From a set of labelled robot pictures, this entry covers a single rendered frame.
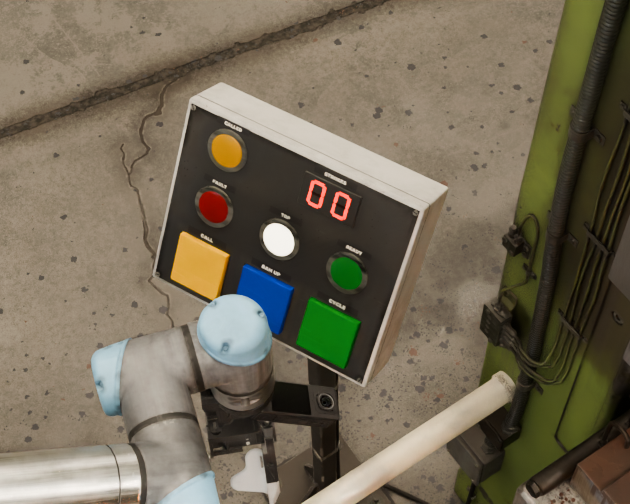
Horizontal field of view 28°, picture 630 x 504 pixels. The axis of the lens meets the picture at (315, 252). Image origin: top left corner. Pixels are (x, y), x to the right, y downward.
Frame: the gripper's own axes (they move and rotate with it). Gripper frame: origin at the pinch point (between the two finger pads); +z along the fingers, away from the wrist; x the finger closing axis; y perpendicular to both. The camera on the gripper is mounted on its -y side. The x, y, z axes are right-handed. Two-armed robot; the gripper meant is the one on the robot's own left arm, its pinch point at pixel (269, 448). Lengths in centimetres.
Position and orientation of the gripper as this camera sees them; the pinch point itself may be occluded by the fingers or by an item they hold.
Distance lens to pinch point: 164.4
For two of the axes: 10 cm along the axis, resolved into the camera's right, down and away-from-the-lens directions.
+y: -9.9, 1.5, -0.7
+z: 0.2, 5.2, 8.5
